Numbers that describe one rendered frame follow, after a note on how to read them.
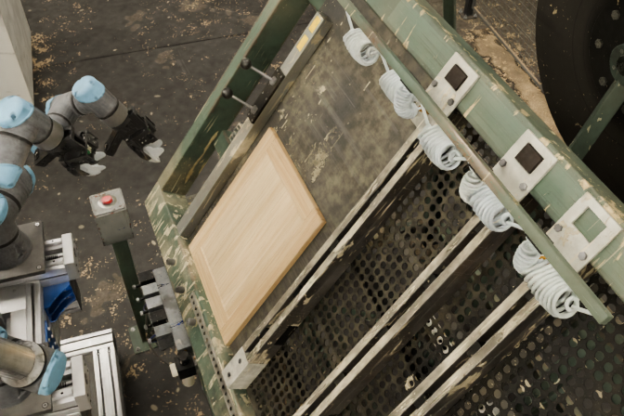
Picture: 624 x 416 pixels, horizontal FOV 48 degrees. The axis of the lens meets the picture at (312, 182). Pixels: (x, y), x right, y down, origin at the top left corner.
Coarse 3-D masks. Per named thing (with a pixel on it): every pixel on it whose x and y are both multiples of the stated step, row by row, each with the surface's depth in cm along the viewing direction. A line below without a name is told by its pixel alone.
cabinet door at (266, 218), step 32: (256, 160) 230; (288, 160) 218; (256, 192) 227; (288, 192) 214; (224, 224) 238; (256, 224) 224; (288, 224) 212; (320, 224) 201; (192, 256) 249; (224, 256) 235; (256, 256) 221; (288, 256) 209; (224, 288) 231; (256, 288) 217; (224, 320) 227
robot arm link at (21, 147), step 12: (0, 132) 153; (0, 144) 152; (12, 144) 152; (24, 144) 154; (0, 156) 151; (12, 156) 152; (24, 156) 154; (0, 168) 150; (12, 168) 152; (0, 180) 150; (12, 180) 152
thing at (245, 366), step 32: (448, 64) 163; (448, 96) 161; (416, 128) 172; (416, 160) 171; (384, 192) 176; (352, 224) 185; (320, 256) 190; (352, 256) 188; (320, 288) 193; (288, 320) 198; (256, 352) 203
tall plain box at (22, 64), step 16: (0, 0) 395; (16, 0) 455; (0, 16) 387; (16, 16) 440; (0, 32) 394; (16, 32) 426; (0, 48) 400; (16, 48) 414; (0, 64) 407; (16, 64) 410; (0, 80) 414; (16, 80) 417; (0, 96) 421; (32, 96) 439
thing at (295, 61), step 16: (320, 16) 215; (304, 32) 220; (320, 32) 217; (304, 48) 218; (288, 64) 223; (304, 64) 223; (288, 80) 224; (272, 96) 226; (272, 112) 231; (240, 128) 237; (256, 128) 233; (240, 144) 235; (224, 160) 241; (240, 160) 240; (224, 176) 243; (208, 192) 245; (192, 208) 251; (208, 208) 250; (192, 224) 253
